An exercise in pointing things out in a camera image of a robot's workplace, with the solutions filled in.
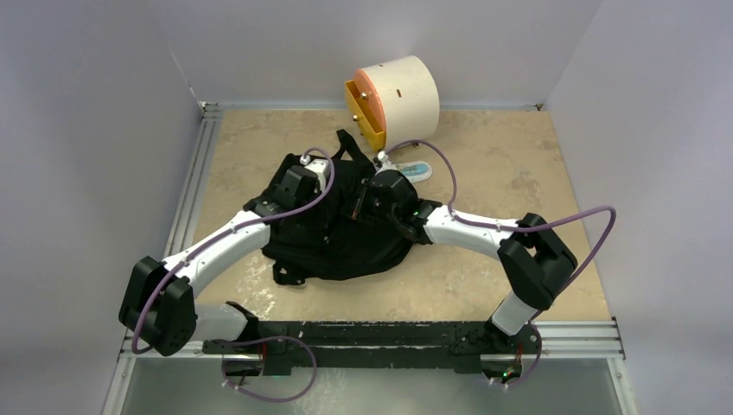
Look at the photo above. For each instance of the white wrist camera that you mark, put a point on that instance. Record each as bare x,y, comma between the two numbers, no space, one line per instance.
382,162
321,167

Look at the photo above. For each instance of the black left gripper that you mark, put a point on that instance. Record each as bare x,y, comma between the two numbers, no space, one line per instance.
315,192

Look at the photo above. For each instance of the black student backpack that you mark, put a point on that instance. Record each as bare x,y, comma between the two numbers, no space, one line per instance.
331,241

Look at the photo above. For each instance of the blue scissors blister pack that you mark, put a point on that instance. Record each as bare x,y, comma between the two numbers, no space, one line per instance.
418,171

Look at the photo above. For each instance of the cream cylindrical drawer box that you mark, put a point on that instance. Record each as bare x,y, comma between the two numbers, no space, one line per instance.
408,104

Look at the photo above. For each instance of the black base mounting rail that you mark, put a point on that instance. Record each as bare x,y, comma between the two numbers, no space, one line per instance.
464,347

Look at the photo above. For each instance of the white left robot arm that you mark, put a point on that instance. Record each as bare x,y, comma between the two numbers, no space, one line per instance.
159,305

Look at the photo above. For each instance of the aluminium table frame rail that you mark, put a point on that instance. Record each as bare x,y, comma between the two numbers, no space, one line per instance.
180,235

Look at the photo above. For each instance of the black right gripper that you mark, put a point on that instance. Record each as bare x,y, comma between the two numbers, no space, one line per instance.
367,189

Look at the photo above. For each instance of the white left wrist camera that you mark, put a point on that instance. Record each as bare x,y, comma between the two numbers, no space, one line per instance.
321,167

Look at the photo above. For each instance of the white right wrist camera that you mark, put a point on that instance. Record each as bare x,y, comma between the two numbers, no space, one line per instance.
382,162

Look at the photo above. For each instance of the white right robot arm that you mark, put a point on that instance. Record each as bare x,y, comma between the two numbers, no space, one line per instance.
537,263

